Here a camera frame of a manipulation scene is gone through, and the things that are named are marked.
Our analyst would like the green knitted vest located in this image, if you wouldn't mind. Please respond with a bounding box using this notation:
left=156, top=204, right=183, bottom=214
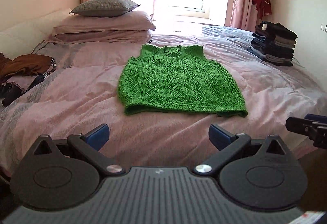
left=118, top=44, right=248, bottom=117

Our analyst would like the pink grey bed quilt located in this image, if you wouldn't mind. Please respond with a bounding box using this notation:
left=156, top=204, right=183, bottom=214
left=1, top=27, right=326, bottom=174

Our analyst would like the stack of folded clothes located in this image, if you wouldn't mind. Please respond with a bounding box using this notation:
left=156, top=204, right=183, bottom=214
left=247, top=21, right=298, bottom=67

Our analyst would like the pile of dark clothes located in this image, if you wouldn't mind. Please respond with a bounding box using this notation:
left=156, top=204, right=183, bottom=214
left=1, top=58, right=57, bottom=107

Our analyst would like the brown garment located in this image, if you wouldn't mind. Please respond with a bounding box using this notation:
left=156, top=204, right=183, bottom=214
left=0, top=53, right=53, bottom=84

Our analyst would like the pink pillow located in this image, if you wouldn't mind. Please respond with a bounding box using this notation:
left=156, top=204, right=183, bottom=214
left=52, top=11, right=156, bottom=36

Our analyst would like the white padded headboard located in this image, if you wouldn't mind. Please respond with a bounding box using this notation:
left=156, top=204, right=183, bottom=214
left=0, top=8, right=71, bottom=60

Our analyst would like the red hanging garment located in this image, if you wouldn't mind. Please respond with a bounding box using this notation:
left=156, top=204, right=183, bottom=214
left=252, top=0, right=272, bottom=20

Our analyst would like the grey checked pillow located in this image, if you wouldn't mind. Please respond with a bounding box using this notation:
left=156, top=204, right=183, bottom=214
left=69, top=0, right=140, bottom=18

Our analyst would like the white wall socket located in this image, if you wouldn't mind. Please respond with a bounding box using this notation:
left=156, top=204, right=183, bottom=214
left=320, top=23, right=327, bottom=32

